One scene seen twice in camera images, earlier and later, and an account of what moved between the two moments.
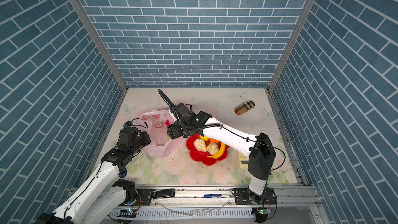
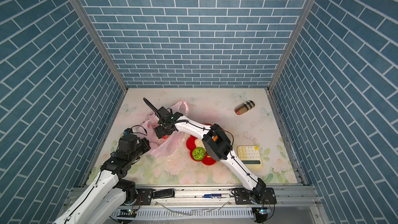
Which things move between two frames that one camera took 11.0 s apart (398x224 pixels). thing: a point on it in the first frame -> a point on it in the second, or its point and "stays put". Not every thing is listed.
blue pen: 213,196 stays put
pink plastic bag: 158,122 stays put
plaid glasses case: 244,107 stays put
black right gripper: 172,131 -> 159,132
